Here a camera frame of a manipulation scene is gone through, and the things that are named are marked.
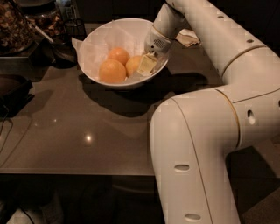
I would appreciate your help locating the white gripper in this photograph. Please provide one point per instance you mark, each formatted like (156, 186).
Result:
(154, 42)

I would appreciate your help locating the orange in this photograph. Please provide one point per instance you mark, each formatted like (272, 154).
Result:
(112, 71)
(119, 54)
(133, 64)

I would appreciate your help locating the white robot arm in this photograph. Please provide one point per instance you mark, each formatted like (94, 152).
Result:
(192, 133)

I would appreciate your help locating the white bowl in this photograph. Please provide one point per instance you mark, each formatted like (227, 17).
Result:
(122, 54)

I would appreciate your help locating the folded beige napkin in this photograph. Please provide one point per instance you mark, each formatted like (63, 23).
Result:
(187, 38)

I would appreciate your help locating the white paper liner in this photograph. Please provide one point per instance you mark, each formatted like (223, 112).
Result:
(127, 33)

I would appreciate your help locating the dark glass cup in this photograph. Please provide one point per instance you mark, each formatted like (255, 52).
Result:
(63, 52)

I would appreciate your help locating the large glass jar of nuts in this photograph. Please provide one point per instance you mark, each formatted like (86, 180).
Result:
(16, 34)

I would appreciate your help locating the black wire cup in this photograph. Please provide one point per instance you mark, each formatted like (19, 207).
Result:
(75, 28)

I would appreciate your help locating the white spoon handle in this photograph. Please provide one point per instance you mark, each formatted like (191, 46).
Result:
(43, 34)

